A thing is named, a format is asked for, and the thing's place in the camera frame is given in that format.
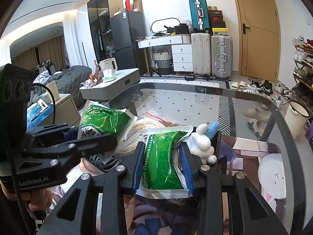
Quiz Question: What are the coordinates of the green white packet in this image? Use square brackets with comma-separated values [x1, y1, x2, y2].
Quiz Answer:
[77, 100, 135, 139]
[136, 126, 193, 200]

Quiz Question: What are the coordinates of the bag of white strap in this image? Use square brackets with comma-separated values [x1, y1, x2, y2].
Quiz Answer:
[115, 109, 184, 157]

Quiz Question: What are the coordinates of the white plush toy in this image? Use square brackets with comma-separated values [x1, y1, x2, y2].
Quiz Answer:
[188, 121, 220, 165]

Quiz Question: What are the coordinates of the person's left hand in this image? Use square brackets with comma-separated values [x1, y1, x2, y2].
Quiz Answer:
[21, 189, 52, 212]

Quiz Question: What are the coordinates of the green tissue pack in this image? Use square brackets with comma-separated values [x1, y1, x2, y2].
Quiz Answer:
[102, 69, 116, 82]

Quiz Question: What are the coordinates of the grey side table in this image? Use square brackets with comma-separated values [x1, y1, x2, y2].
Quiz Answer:
[80, 68, 140, 101]

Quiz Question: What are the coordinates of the white electric kettle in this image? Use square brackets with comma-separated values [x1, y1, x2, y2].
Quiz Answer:
[98, 58, 118, 72]

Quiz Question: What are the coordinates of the beige slippers pair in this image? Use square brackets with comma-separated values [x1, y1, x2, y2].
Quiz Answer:
[230, 80, 272, 124]

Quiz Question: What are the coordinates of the woven laundry basket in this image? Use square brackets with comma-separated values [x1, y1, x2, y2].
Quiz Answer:
[153, 49, 173, 75]

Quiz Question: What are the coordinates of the black refrigerator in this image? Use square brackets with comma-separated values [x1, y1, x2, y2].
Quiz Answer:
[110, 11, 148, 75]

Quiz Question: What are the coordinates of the dark glass cabinet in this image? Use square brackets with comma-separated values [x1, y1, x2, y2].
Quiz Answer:
[87, 0, 124, 62]

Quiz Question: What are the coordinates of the white dressing desk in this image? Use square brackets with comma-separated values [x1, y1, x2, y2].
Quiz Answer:
[137, 34, 194, 74]

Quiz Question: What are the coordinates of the oval vanity mirror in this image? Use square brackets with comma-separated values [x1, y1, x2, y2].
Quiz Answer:
[150, 18, 181, 33]

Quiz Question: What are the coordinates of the wooden shoe rack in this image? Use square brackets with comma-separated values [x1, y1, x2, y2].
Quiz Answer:
[292, 36, 312, 102]

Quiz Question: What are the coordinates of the white suitcase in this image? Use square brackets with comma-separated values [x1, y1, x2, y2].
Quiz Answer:
[191, 33, 211, 76]

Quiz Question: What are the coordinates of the yellow wooden door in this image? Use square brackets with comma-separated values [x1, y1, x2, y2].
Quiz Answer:
[235, 0, 281, 82]

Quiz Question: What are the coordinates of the silver suitcase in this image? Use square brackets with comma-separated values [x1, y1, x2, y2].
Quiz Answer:
[211, 35, 233, 81]

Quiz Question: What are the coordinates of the teal suitcase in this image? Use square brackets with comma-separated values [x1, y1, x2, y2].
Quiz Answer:
[189, 0, 210, 33]

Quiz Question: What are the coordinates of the stack of shoe boxes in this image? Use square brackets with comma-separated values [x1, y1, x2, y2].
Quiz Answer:
[208, 6, 229, 36]

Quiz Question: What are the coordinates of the black camera cable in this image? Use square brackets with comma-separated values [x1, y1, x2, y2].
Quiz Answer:
[30, 83, 56, 125]

